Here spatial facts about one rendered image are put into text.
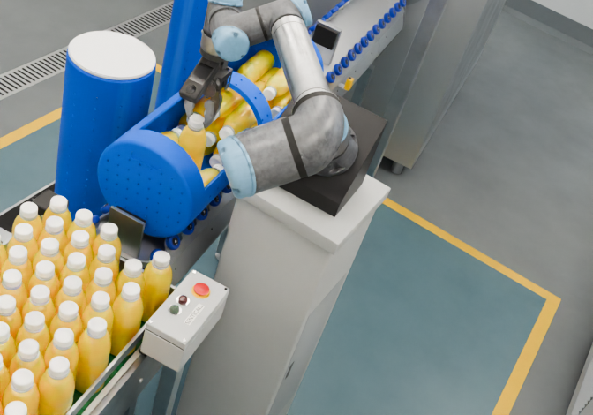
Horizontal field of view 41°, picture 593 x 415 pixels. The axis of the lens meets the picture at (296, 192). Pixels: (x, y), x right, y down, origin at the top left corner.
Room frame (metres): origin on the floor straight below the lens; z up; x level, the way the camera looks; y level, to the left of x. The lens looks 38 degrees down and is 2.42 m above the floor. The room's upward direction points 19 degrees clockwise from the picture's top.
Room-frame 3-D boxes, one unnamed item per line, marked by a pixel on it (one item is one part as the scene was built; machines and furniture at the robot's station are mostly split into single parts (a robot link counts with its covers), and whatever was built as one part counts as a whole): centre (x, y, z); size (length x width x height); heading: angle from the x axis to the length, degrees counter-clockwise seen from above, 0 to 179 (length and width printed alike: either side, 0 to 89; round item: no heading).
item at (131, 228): (1.44, 0.38, 0.99); 0.10 x 0.02 x 0.12; 77
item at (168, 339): (1.18, 0.14, 1.05); 0.20 x 0.10 x 0.10; 167
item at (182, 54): (3.01, 0.61, 0.59); 0.28 x 0.28 x 0.88
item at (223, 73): (1.62, 0.29, 1.42); 0.09 x 0.08 x 0.12; 167
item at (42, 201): (1.44, 0.59, 0.95); 0.10 x 0.07 x 0.10; 77
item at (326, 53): (2.74, 0.09, 1.00); 0.10 x 0.04 x 0.15; 77
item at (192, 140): (1.59, 0.29, 1.18); 0.07 x 0.07 x 0.19
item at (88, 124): (2.14, 0.71, 0.59); 0.28 x 0.28 x 0.88
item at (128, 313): (1.17, 0.28, 0.99); 0.07 x 0.07 x 0.19
